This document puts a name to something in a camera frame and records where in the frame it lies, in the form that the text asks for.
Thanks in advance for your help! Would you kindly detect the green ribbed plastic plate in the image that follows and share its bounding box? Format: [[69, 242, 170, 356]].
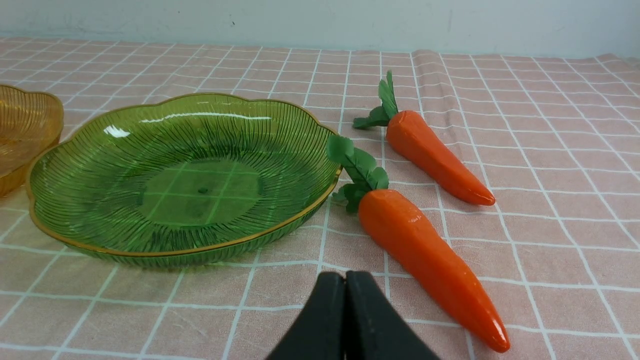
[[25, 93, 342, 269]]

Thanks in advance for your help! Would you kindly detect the pink checked tablecloth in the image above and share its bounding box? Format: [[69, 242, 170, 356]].
[[1, 37, 639, 360]]

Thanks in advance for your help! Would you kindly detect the orange toy carrot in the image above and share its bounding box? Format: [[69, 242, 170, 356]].
[[326, 134, 511, 353], [352, 70, 496, 207]]

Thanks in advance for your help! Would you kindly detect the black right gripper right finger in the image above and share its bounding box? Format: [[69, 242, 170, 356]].
[[344, 271, 439, 360]]

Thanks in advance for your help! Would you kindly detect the amber ribbed plastic plate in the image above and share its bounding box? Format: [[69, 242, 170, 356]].
[[0, 84, 64, 196]]

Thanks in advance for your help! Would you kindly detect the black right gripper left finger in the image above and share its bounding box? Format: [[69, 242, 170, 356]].
[[267, 271, 346, 360]]

